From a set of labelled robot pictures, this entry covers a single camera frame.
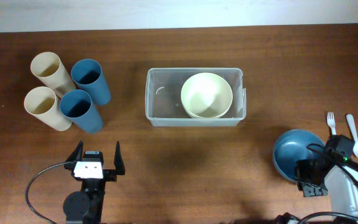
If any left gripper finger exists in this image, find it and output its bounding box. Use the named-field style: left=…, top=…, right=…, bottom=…
left=114, top=141, right=126, bottom=175
left=66, top=141, right=83, bottom=162

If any blue bowl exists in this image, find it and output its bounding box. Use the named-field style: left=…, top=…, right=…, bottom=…
left=272, top=129, right=324, bottom=183

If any blue cup back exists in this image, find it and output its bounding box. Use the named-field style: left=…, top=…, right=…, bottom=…
left=71, top=58, right=111, bottom=105

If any blue cup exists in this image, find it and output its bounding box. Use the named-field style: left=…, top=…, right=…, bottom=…
left=71, top=58, right=111, bottom=105
left=60, top=90, right=104, bottom=134

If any cream bowl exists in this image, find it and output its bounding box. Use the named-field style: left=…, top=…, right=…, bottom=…
left=185, top=107, right=231, bottom=119
left=180, top=72, right=233, bottom=114

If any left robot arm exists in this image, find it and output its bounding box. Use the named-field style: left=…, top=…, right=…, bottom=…
left=63, top=141, right=126, bottom=223

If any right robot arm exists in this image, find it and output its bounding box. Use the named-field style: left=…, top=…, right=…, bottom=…
left=273, top=129, right=358, bottom=223

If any clear plastic container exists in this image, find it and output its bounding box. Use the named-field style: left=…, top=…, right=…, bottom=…
left=145, top=67, right=247, bottom=127

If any blue cup front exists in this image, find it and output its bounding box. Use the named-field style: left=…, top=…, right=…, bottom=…
left=60, top=90, right=104, bottom=134

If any white plastic spoon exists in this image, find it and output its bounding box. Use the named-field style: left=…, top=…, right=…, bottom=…
left=346, top=114, right=358, bottom=158

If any white plastic fork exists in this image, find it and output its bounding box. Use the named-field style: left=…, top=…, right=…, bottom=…
left=326, top=111, right=337, bottom=135

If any cream cup front left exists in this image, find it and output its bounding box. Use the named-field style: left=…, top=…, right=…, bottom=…
left=24, top=86, right=72, bottom=131

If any cream cup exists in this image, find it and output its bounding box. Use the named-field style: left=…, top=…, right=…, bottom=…
left=30, top=52, right=76, bottom=98
left=24, top=86, right=72, bottom=131

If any cream cup back left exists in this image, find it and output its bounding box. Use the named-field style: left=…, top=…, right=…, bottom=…
left=30, top=52, right=76, bottom=98

